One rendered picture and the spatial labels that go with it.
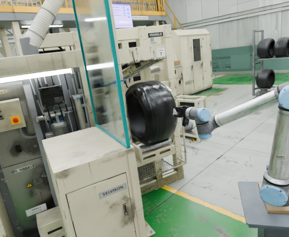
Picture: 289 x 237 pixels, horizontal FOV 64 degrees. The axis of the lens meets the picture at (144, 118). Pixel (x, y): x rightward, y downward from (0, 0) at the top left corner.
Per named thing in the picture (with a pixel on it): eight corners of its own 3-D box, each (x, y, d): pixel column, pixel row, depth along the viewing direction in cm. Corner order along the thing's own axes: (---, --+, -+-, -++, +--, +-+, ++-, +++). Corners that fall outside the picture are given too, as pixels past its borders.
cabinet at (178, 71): (167, 113, 652) (163, 68, 618) (152, 111, 693) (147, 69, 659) (186, 106, 712) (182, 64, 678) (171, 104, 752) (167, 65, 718)
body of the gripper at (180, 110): (182, 105, 180) (192, 105, 169) (184, 115, 181) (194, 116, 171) (174, 106, 177) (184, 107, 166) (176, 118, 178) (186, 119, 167)
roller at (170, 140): (140, 149, 201) (137, 147, 205) (140, 154, 203) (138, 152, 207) (172, 138, 216) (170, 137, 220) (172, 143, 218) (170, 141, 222)
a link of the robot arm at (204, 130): (215, 134, 164) (212, 117, 162) (209, 140, 156) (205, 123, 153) (203, 134, 170) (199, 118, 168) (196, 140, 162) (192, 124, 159)
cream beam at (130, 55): (112, 67, 210) (109, 50, 206) (103, 67, 232) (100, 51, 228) (167, 58, 237) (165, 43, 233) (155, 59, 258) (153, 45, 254)
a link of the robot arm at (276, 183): (288, 196, 150) (313, 82, 122) (284, 213, 137) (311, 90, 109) (262, 188, 158) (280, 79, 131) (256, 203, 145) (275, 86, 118)
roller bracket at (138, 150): (140, 159, 199) (138, 148, 197) (122, 146, 233) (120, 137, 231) (143, 158, 201) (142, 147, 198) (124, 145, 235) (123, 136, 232)
